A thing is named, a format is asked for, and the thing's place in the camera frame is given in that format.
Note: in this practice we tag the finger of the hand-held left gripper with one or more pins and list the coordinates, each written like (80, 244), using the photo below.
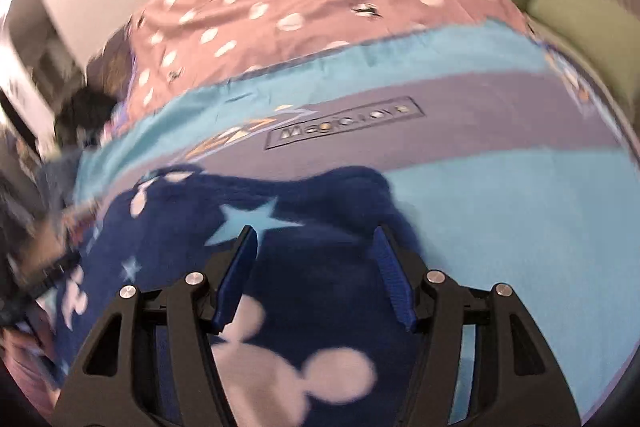
(47, 274)

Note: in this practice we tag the dark clothes pile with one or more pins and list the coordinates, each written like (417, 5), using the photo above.
(85, 112)

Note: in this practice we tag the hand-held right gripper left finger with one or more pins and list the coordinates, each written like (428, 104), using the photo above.
(235, 277)

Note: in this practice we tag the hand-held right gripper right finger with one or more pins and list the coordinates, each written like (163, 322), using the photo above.
(395, 282)

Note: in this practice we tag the navy star print fleece jacket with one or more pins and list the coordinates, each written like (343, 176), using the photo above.
(310, 227)

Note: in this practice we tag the flat green pillow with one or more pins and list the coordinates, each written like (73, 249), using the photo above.
(585, 17)

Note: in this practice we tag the blue and grey striped blanket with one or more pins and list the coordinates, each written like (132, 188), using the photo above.
(475, 187)

